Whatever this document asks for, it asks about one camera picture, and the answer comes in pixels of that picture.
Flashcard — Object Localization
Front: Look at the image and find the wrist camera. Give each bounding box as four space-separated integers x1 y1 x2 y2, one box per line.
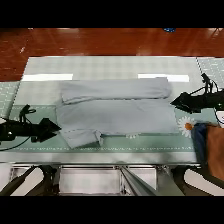
200 72 218 95
18 104 37 125

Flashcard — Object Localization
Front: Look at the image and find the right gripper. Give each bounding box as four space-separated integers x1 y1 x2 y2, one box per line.
169 90 205 115

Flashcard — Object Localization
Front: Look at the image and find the light grey shirt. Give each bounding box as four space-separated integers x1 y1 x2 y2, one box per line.
55 77 181 150

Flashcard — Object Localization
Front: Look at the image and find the black cable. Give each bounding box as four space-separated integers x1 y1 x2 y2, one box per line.
0 133 36 153

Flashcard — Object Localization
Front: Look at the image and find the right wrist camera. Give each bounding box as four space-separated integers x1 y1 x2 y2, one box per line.
200 72 218 95

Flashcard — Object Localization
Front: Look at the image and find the blue garment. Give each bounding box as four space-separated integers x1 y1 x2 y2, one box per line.
191 122 210 168

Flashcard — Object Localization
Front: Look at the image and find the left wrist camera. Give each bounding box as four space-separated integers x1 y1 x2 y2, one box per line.
18 104 37 125

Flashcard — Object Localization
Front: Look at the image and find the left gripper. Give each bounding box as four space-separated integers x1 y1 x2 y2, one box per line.
30 117 63 143

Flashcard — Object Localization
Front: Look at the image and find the silver frame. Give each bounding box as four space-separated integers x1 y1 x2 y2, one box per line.
0 161 224 197

